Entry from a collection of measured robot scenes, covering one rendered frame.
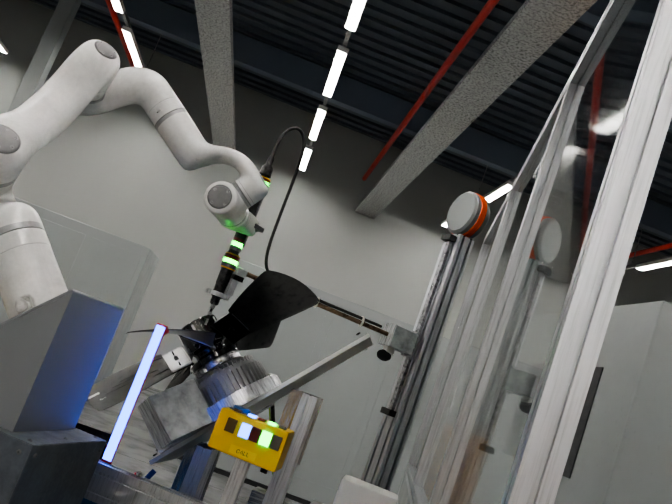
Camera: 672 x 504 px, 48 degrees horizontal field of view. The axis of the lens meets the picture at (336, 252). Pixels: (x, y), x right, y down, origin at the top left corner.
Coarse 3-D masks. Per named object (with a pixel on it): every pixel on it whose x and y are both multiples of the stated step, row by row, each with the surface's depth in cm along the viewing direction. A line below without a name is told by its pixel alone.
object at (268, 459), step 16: (224, 416) 164; (240, 416) 164; (224, 432) 163; (272, 432) 162; (288, 432) 163; (224, 448) 163; (240, 448) 162; (256, 448) 162; (288, 448) 170; (256, 464) 161; (272, 464) 161
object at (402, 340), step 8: (384, 328) 241; (392, 328) 237; (400, 328) 237; (384, 336) 239; (392, 336) 235; (400, 336) 237; (408, 336) 238; (416, 336) 240; (384, 344) 238; (392, 344) 235; (400, 344) 237; (408, 344) 238; (408, 352) 238
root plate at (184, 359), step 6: (180, 348) 219; (168, 354) 217; (174, 354) 217; (180, 354) 216; (186, 354) 216; (168, 360) 215; (174, 360) 215; (180, 360) 214; (186, 360) 214; (174, 366) 213; (180, 366) 212
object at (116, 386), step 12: (156, 360) 215; (120, 372) 216; (132, 372) 213; (156, 372) 211; (168, 372) 210; (96, 384) 216; (108, 384) 211; (120, 384) 209; (144, 384) 207; (96, 396) 207; (108, 396) 205; (120, 396) 203; (96, 408) 200
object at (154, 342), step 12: (156, 336) 174; (156, 348) 174; (144, 360) 174; (144, 372) 173; (132, 384) 173; (132, 396) 172; (120, 420) 171; (120, 432) 171; (108, 444) 170; (108, 456) 170
